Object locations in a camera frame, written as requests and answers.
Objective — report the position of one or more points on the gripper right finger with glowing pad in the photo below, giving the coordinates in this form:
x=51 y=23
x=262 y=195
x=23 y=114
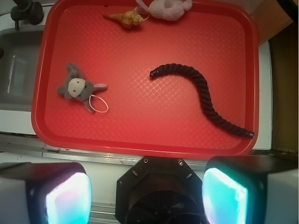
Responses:
x=251 y=189

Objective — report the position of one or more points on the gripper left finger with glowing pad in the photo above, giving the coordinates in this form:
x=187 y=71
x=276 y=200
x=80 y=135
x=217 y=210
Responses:
x=44 y=193

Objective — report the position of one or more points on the red plastic tray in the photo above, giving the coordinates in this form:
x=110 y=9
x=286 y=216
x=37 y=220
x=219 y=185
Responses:
x=152 y=117

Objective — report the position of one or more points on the grey plastic sink basin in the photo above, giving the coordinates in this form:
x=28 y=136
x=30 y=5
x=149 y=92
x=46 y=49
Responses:
x=18 y=66

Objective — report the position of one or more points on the tan conch seashell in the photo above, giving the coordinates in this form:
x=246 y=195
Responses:
x=127 y=19

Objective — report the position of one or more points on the pink white plush toy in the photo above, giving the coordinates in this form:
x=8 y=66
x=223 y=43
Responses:
x=169 y=10

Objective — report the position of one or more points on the black octagonal mount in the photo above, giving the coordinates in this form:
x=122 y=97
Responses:
x=159 y=191

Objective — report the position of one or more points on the grey plush donkey keychain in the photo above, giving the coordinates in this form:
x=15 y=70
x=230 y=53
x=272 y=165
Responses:
x=78 y=88

